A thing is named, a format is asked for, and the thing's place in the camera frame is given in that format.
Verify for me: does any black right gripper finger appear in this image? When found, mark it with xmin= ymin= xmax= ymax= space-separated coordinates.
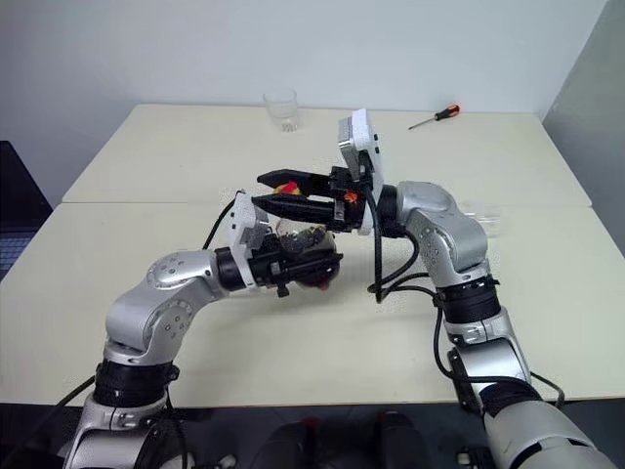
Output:
xmin=256 ymin=167 xmax=335 ymax=195
xmin=250 ymin=193 xmax=339 ymax=225

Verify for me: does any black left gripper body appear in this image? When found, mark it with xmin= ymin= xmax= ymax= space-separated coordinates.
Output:
xmin=247 ymin=249 xmax=295 ymax=299

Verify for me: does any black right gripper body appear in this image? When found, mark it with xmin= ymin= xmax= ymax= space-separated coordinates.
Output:
xmin=325 ymin=164 xmax=373 ymax=234

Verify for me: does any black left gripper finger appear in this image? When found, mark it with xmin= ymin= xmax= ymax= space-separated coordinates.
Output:
xmin=263 ymin=227 xmax=290 ymax=255
xmin=286 ymin=250 xmax=345 ymax=284

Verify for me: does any clear bottle with dark beads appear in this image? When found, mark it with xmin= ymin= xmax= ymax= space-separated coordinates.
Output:
xmin=271 ymin=179 xmax=345 ymax=295

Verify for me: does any clear wine glass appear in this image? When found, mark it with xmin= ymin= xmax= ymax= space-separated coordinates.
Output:
xmin=458 ymin=198 xmax=505 ymax=241

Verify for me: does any clear glass tumbler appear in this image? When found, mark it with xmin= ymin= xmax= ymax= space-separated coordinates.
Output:
xmin=262 ymin=87 xmax=300 ymax=134

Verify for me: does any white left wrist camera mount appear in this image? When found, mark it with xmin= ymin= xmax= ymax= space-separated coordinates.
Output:
xmin=226 ymin=192 xmax=269 ymax=293

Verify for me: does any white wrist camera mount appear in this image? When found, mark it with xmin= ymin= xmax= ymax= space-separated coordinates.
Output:
xmin=226 ymin=192 xmax=269 ymax=293
xmin=335 ymin=107 xmax=387 ymax=236

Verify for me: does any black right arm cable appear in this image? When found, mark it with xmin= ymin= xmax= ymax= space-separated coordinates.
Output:
xmin=363 ymin=192 xmax=453 ymax=387

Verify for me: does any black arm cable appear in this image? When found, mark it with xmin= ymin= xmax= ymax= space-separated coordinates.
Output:
xmin=363 ymin=192 xmax=453 ymax=387
xmin=200 ymin=188 xmax=245 ymax=253

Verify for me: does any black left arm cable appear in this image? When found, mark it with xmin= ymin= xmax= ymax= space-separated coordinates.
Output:
xmin=200 ymin=188 xmax=245 ymax=253

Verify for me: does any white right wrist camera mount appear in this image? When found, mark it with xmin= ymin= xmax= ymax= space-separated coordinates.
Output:
xmin=335 ymin=107 xmax=387 ymax=236

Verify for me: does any orange black handled screwdriver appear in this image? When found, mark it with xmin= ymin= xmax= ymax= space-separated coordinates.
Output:
xmin=408 ymin=103 xmax=463 ymax=131

